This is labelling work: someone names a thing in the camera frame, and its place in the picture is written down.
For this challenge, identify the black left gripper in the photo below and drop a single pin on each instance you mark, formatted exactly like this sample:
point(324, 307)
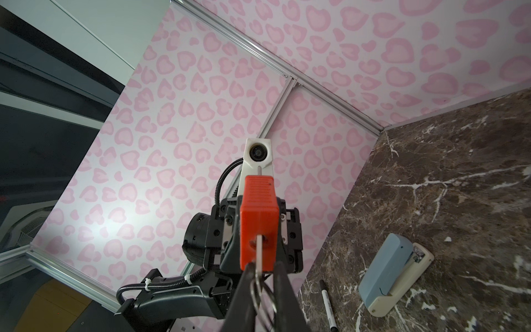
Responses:
point(225, 238)

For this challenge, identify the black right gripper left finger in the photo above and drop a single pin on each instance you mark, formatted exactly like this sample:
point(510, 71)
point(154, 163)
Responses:
point(241, 314)

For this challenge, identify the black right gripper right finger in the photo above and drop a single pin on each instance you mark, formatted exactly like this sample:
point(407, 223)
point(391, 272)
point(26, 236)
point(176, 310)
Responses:
point(289, 316)

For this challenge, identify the red padlock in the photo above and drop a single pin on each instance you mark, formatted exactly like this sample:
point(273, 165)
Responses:
point(259, 215)

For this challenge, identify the silver key with ring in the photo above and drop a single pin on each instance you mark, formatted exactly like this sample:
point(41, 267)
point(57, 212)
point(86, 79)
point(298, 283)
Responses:
point(259, 288)

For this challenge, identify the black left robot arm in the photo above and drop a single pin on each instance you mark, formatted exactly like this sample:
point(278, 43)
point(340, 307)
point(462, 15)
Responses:
point(157, 302)

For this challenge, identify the black white marker pen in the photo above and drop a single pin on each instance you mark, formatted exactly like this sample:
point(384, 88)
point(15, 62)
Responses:
point(328, 307)

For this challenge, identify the blue grey stapler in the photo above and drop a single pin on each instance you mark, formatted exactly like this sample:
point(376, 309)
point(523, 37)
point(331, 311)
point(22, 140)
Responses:
point(398, 264)

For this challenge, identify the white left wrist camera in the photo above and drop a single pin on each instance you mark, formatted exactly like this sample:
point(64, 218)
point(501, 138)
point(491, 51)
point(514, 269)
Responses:
point(257, 160)

